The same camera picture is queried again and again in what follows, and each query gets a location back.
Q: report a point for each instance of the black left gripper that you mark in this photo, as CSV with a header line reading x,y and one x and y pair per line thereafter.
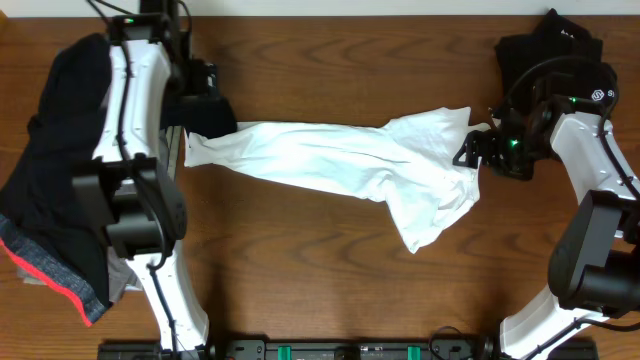
x,y
205,85

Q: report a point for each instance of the white t-shirt with green logo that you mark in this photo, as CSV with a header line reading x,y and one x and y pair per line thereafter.
x,y
407,164

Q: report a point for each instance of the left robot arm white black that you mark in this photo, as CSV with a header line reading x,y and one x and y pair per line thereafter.
x,y
131,200

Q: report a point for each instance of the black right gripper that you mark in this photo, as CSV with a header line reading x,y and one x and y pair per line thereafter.
x,y
489,138

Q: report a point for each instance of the grey folded garment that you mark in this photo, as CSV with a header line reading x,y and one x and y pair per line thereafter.
x,y
121,277

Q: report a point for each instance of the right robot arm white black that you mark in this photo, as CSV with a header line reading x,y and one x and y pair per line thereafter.
x,y
589,284

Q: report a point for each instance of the black garment with red trim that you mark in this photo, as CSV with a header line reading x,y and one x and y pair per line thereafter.
x,y
44,228

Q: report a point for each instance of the black folded garment with logo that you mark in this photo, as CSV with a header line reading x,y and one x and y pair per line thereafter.
x,y
553,37

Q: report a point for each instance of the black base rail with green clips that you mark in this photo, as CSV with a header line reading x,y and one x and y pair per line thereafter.
x,y
255,349

